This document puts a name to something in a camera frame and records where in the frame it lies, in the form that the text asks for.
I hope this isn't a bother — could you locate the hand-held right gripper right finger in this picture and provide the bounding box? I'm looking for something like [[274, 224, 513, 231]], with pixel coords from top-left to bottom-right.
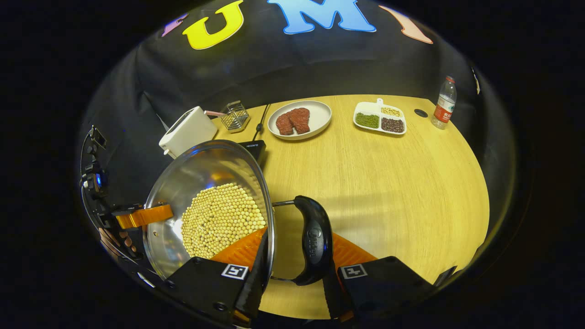
[[320, 232, 457, 323]]

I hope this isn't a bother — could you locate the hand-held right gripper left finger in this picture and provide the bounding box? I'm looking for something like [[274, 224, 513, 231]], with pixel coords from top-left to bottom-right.
[[160, 227, 271, 326]]

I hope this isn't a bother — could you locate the steel pot with black handles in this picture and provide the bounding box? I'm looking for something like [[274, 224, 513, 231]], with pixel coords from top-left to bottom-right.
[[143, 139, 334, 286]]

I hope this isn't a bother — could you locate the black induction cooktop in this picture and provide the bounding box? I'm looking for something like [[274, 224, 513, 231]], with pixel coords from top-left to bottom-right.
[[238, 139, 268, 168]]

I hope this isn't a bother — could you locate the pile of yellow soybeans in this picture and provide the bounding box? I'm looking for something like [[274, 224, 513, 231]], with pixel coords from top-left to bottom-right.
[[181, 183, 266, 260]]

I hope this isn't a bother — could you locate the white toaster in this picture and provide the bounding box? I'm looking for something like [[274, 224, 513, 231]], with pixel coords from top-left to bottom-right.
[[159, 106, 218, 159]]

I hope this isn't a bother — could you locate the brown meat piece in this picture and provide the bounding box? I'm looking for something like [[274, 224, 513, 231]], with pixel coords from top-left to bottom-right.
[[276, 113, 295, 136], [288, 108, 311, 134]]

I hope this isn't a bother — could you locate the white round plate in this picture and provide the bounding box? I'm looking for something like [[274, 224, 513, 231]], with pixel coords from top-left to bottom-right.
[[267, 100, 332, 141]]

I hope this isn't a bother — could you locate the white divided dish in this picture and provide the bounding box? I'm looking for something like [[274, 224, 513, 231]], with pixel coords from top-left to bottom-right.
[[353, 98, 407, 136]]

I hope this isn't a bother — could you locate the plastic bottle with red label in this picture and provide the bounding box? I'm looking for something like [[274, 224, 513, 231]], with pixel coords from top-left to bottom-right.
[[431, 76, 457, 130]]

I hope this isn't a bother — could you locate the wire mesh utensil holder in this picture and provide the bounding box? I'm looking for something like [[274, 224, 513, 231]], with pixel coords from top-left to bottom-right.
[[220, 101, 250, 132]]

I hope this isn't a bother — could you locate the black power cable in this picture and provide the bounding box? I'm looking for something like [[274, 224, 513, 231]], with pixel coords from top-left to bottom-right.
[[252, 104, 271, 141]]

